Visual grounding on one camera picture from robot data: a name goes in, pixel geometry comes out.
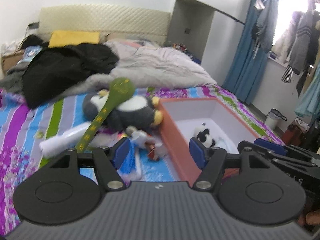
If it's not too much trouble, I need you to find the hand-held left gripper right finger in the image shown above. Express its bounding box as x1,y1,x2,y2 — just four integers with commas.
189,137,278,190

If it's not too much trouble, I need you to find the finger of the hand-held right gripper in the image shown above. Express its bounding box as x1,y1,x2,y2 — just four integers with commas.
253,138,313,167

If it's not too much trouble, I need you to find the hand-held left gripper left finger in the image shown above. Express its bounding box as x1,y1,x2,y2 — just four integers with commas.
43,137,131,191

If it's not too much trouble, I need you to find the panda plush toy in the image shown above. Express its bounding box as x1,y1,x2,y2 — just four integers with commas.
195,123,218,147

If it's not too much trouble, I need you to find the pink cardboard box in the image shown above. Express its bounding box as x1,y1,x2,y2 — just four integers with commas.
157,97,285,188

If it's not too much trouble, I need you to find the red snack packet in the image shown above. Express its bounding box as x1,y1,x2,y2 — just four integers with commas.
146,141,161,161

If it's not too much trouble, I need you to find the grey penguin plush toy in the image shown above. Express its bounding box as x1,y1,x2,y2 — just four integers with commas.
82,89,164,133

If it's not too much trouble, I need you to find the person's right hand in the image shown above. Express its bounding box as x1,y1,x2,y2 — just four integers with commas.
298,209,320,228

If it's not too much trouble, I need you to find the white trash bin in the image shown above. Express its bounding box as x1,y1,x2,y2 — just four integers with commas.
264,108,287,131

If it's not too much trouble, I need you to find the small red white toy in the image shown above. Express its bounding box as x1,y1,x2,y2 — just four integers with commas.
125,126,173,163

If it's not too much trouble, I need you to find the hanging teal garment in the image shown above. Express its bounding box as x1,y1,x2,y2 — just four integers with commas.
294,62,320,119

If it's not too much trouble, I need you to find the blue curtain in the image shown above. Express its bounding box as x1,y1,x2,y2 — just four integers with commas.
222,0,272,105

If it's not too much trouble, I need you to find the grey quilt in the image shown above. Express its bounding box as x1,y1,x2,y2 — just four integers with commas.
57,39,217,98

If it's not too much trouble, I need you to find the black jacket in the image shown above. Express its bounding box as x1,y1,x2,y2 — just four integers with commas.
22,43,120,109

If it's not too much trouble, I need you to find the striped colourful bed sheet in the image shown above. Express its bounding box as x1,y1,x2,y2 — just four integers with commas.
0,85,285,230

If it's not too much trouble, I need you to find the hanging white coat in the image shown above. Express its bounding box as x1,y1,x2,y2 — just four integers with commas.
272,12,300,64

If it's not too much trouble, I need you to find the hanging grey striped sweater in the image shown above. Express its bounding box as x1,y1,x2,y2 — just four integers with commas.
281,7,317,83

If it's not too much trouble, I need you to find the hanging denim jacket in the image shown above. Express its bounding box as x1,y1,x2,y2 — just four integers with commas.
251,0,279,54

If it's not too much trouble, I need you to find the yellow pillow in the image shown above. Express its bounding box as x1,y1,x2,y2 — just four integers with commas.
48,30,101,48

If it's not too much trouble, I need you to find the beige padded headboard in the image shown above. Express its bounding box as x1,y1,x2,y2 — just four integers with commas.
38,4,172,46

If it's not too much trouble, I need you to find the grey cloth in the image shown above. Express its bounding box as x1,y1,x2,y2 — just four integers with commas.
0,66,29,94

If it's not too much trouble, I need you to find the blue printed bag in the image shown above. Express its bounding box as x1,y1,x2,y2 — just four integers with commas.
21,45,43,64

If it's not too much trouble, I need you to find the white built-in cabinet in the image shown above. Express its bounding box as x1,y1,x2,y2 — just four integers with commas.
168,0,254,65

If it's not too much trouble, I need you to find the brown cardboard box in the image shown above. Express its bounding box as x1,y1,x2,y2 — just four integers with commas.
2,50,27,75

